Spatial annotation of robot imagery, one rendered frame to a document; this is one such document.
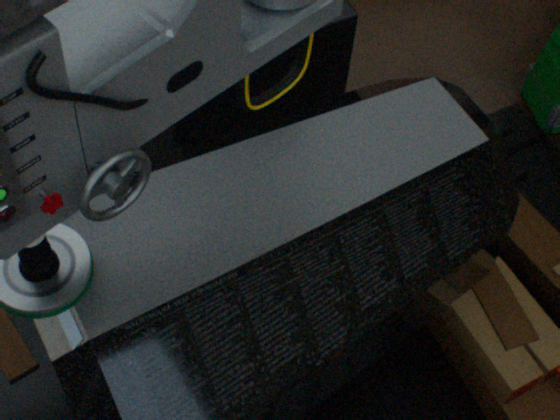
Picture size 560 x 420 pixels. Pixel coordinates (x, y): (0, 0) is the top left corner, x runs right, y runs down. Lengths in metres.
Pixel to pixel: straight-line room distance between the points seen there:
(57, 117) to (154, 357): 0.64
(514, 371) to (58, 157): 1.52
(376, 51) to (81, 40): 2.18
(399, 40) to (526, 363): 1.58
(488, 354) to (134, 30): 1.47
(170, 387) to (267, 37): 0.74
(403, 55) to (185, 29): 2.13
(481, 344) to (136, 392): 1.09
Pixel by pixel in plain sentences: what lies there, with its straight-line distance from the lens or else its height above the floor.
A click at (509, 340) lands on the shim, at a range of 2.47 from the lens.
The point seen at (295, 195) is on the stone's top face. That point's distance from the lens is 1.88.
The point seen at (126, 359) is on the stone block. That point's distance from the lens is 1.73.
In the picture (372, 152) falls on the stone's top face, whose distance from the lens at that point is 1.98.
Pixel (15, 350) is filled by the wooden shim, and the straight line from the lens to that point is 2.65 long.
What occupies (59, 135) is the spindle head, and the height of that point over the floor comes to 1.36.
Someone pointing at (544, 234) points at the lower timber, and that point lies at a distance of 2.87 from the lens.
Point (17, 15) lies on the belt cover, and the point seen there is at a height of 1.62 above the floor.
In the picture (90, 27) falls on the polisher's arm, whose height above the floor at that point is 1.41.
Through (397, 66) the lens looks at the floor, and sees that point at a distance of 3.40.
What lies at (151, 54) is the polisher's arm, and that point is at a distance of 1.37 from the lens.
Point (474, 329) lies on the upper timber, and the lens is 2.47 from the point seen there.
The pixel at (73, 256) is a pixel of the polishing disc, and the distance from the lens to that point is 1.74.
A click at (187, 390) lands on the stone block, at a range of 1.79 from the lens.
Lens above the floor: 2.35
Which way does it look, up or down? 53 degrees down
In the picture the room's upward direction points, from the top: 4 degrees clockwise
